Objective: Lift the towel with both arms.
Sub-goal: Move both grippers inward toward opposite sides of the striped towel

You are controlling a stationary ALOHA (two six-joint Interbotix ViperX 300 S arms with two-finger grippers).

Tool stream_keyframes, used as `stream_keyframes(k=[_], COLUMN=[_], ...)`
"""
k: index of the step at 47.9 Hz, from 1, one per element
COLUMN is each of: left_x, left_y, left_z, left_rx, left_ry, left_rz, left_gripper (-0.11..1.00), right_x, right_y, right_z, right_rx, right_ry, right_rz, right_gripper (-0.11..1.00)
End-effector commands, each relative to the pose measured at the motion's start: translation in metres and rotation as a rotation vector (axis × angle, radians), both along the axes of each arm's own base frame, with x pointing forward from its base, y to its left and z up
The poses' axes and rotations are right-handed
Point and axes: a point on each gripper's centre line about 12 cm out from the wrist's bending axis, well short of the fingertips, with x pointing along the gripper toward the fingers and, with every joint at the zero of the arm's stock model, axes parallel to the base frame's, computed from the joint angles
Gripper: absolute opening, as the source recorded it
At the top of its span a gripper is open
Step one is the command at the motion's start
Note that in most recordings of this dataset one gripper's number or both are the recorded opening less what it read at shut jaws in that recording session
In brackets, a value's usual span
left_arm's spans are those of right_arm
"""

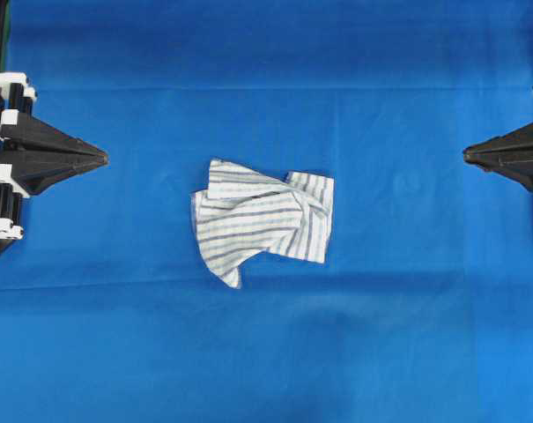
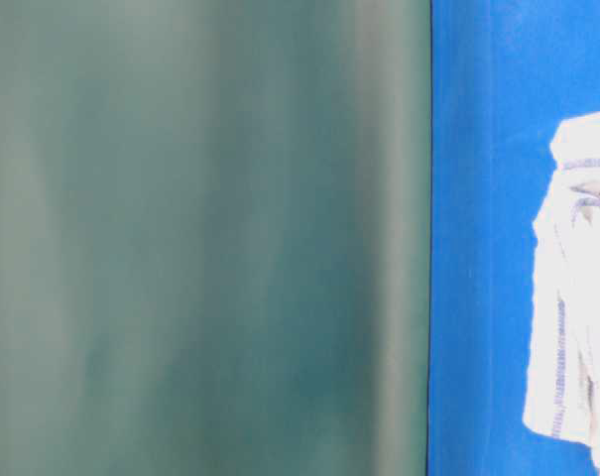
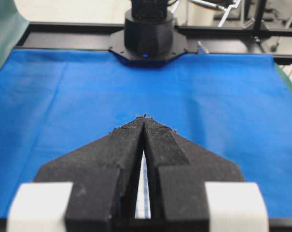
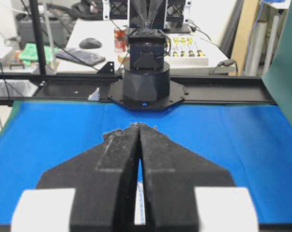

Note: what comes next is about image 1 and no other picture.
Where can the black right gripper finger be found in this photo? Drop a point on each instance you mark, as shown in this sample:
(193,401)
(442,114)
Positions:
(526,180)
(517,140)

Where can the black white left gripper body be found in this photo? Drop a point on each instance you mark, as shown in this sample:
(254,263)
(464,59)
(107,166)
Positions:
(15,93)

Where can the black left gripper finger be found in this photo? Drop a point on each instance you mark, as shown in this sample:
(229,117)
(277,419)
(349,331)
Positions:
(41,174)
(26,130)

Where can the blue striped white towel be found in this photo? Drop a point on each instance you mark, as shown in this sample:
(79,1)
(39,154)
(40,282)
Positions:
(243,213)

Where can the blue table cloth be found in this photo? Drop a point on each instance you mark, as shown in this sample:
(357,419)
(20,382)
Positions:
(423,310)

